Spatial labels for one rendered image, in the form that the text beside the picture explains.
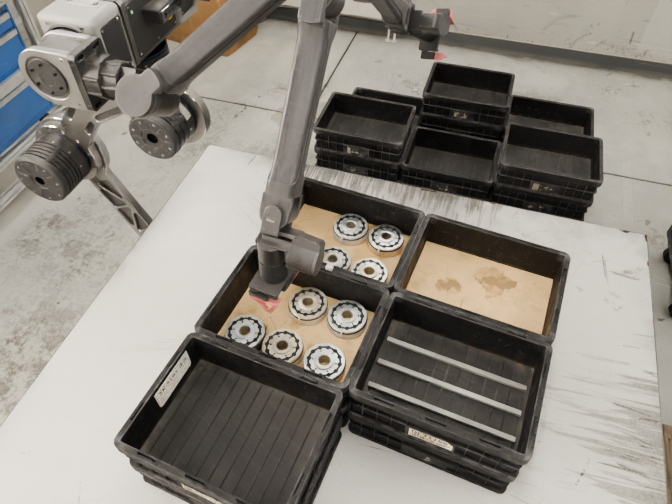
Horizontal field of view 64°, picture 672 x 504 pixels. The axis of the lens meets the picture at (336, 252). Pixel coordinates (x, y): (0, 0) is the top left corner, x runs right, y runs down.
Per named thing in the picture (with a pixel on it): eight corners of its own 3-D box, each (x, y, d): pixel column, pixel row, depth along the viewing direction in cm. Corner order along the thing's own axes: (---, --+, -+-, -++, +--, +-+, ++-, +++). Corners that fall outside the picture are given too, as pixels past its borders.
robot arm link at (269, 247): (264, 221, 105) (251, 242, 101) (297, 231, 104) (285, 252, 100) (265, 245, 110) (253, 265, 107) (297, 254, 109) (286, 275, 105)
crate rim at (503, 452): (345, 396, 120) (346, 391, 119) (391, 295, 138) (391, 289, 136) (527, 468, 110) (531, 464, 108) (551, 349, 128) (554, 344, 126)
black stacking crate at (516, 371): (346, 413, 128) (347, 391, 119) (388, 317, 145) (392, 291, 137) (515, 482, 117) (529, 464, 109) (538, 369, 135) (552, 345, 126)
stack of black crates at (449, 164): (394, 219, 261) (400, 165, 236) (407, 179, 280) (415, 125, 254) (477, 237, 254) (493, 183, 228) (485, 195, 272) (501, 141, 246)
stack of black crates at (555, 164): (477, 238, 253) (499, 163, 219) (486, 196, 272) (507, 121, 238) (566, 258, 245) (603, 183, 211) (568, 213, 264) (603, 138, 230)
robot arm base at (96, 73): (112, 89, 113) (92, 34, 104) (146, 95, 112) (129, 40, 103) (88, 112, 108) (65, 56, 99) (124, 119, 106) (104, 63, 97)
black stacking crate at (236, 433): (127, 464, 120) (111, 445, 111) (200, 356, 138) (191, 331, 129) (287, 542, 110) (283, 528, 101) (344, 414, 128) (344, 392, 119)
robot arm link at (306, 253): (281, 196, 107) (265, 203, 99) (336, 212, 105) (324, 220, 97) (270, 252, 111) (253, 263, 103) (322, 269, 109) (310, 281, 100)
